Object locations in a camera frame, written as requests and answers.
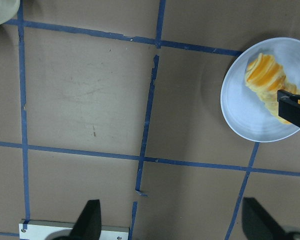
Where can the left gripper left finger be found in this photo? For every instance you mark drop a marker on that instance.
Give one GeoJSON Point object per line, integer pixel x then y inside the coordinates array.
{"type": "Point", "coordinates": [89, 224]}

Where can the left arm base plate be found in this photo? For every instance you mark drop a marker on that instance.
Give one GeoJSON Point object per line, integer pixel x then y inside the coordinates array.
{"type": "Point", "coordinates": [48, 230]}

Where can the cream bowl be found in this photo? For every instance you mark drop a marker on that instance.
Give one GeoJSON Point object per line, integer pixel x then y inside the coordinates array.
{"type": "Point", "coordinates": [8, 9]}

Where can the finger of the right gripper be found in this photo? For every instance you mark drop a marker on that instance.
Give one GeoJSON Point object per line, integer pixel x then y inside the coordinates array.
{"type": "Point", "coordinates": [289, 106]}

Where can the striped orange bread roll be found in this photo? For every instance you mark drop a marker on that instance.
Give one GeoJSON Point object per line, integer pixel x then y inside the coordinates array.
{"type": "Point", "coordinates": [265, 77]}

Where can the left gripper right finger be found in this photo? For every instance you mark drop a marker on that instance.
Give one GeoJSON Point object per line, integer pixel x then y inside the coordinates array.
{"type": "Point", "coordinates": [258, 224]}

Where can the blue plate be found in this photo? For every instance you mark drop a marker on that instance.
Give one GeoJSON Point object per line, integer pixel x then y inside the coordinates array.
{"type": "Point", "coordinates": [243, 111]}

